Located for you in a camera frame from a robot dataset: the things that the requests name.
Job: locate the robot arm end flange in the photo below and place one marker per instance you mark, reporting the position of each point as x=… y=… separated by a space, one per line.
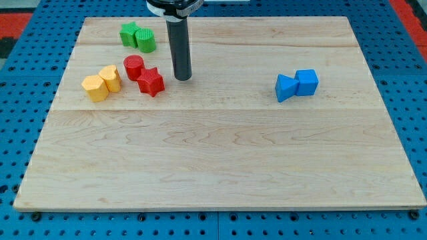
x=174 y=10

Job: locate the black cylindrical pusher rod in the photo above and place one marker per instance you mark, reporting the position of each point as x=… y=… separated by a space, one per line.
x=179 y=48

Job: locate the blue triangle block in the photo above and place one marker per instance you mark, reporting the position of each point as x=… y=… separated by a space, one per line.
x=285 y=87

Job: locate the red star block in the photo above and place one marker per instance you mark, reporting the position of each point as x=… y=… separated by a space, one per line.
x=150 y=82

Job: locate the red cylinder block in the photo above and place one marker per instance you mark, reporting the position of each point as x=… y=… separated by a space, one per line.
x=133 y=65

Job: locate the blue cube block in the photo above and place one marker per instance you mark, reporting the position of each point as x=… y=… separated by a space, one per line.
x=308 y=82

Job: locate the green cylinder block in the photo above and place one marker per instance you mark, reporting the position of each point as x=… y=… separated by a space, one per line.
x=145 y=40

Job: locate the light wooden board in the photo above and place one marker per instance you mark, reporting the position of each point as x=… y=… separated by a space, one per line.
x=221 y=141

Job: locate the green star block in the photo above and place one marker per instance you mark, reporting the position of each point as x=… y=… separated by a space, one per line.
x=128 y=34

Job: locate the yellow hexagon block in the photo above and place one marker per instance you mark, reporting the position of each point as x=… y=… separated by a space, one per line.
x=95 y=88

